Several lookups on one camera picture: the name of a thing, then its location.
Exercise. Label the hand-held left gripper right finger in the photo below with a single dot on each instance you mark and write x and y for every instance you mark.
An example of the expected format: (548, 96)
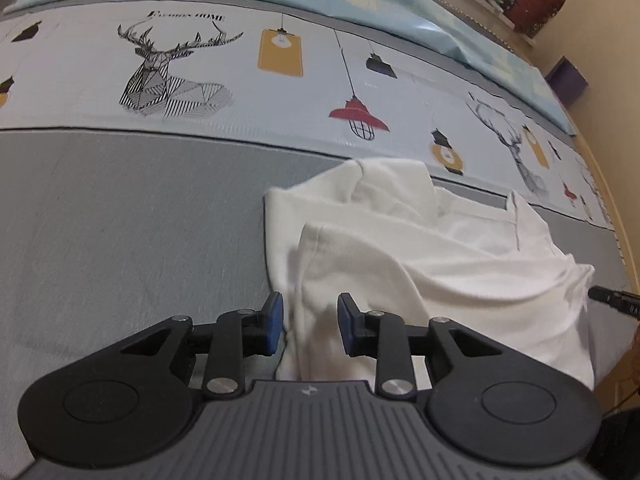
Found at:
(346, 325)

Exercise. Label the white shirt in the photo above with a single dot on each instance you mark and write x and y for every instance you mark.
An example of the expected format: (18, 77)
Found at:
(425, 270)

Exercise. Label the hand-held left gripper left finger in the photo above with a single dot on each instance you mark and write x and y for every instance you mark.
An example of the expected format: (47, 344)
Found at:
(273, 322)

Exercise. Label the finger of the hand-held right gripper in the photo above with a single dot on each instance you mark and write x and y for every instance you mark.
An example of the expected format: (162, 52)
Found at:
(615, 300)

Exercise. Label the grey bed mattress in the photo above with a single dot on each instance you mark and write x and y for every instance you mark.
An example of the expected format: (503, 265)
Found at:
(125, 220)

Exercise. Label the deer printed bed sheet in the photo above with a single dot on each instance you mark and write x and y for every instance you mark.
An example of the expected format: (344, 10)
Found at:
(300, 90)

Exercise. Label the purple box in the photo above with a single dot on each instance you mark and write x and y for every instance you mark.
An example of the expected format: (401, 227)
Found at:
(567, 80)

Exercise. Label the white windowsill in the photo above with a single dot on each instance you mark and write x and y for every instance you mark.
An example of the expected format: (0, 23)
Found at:
(465, 2)

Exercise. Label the dark red cushion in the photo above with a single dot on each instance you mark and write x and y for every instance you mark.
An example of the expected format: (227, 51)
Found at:
(535, 6)

